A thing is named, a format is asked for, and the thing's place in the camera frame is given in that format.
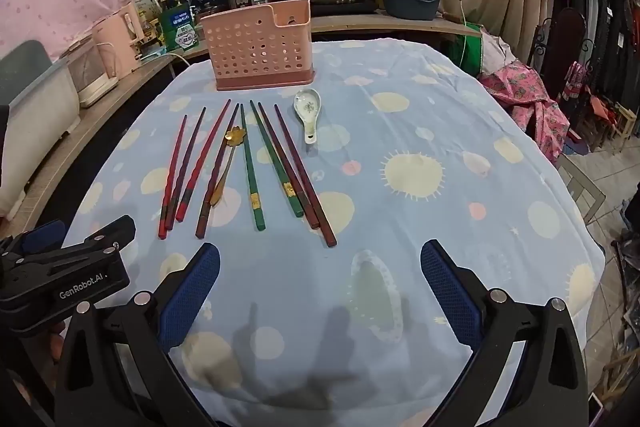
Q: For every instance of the gold flower spoon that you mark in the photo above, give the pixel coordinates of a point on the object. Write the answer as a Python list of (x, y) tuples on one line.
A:
[(235, 135)]

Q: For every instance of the row of hanging clothes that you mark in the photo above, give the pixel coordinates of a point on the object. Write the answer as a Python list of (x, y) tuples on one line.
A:
[(605, 7)]

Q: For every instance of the white storage box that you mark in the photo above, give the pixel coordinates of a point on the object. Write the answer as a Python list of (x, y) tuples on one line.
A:
[(35, 117)]

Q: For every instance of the green gold-banded chopstick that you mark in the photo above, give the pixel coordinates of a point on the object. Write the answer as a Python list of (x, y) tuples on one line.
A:
[(252, 177), (274, 157)]

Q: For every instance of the plain dark red chopstick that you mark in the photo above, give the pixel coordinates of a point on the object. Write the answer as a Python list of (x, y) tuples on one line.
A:
[(293, 177), (316, 207)]

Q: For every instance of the blue oval dish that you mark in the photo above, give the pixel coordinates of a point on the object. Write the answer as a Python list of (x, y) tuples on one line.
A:
[(410, 4)]

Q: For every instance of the pink electric kettle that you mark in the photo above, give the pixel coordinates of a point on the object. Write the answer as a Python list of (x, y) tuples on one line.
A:
[(115, 37)]

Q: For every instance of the small wooden stool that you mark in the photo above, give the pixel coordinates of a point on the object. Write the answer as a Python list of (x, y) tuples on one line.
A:
[(625, 117)]

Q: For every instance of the green printed box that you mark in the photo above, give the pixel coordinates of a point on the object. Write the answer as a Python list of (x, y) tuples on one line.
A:
[(180, 32)]

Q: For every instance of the black induction cooker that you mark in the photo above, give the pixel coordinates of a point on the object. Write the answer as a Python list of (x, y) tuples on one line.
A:
[(345, 8)]

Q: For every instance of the pink perforated utensil holder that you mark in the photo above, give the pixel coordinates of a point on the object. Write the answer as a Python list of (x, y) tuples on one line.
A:
[(250, 47)]

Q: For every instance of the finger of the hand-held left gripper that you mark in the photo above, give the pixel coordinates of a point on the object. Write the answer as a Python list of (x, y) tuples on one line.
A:
[(42, 234), (107, 232)]

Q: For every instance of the dark red silver-banded chopstick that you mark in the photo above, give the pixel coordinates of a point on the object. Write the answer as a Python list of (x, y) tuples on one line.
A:
[(205, 214), (187, 167)]

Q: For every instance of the light blue printed tablecloth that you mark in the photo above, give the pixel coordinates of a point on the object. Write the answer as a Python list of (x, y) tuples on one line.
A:
[(425, 117)]

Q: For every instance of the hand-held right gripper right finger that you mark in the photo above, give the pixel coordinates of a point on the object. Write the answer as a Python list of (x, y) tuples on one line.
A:
[(450, 292)]

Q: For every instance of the green cloth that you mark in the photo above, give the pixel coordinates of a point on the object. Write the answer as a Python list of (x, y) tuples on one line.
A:
[(460, 47)]

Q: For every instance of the pink pineapple print cloth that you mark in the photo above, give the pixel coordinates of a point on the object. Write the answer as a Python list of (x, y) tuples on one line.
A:
[(525, 102)]

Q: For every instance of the white kitchen appliance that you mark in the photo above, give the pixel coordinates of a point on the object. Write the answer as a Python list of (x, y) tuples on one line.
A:
[(90, 77)]

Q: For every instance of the white ceramic soup spoon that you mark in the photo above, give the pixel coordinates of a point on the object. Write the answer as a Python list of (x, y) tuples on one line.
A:
[(306, 104)]

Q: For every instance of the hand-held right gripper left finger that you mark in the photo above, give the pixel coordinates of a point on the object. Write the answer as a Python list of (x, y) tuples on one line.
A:
[(190, 297)]

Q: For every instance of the dark ornate chair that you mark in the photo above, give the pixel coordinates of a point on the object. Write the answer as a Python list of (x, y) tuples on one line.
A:
[(570, 32)]

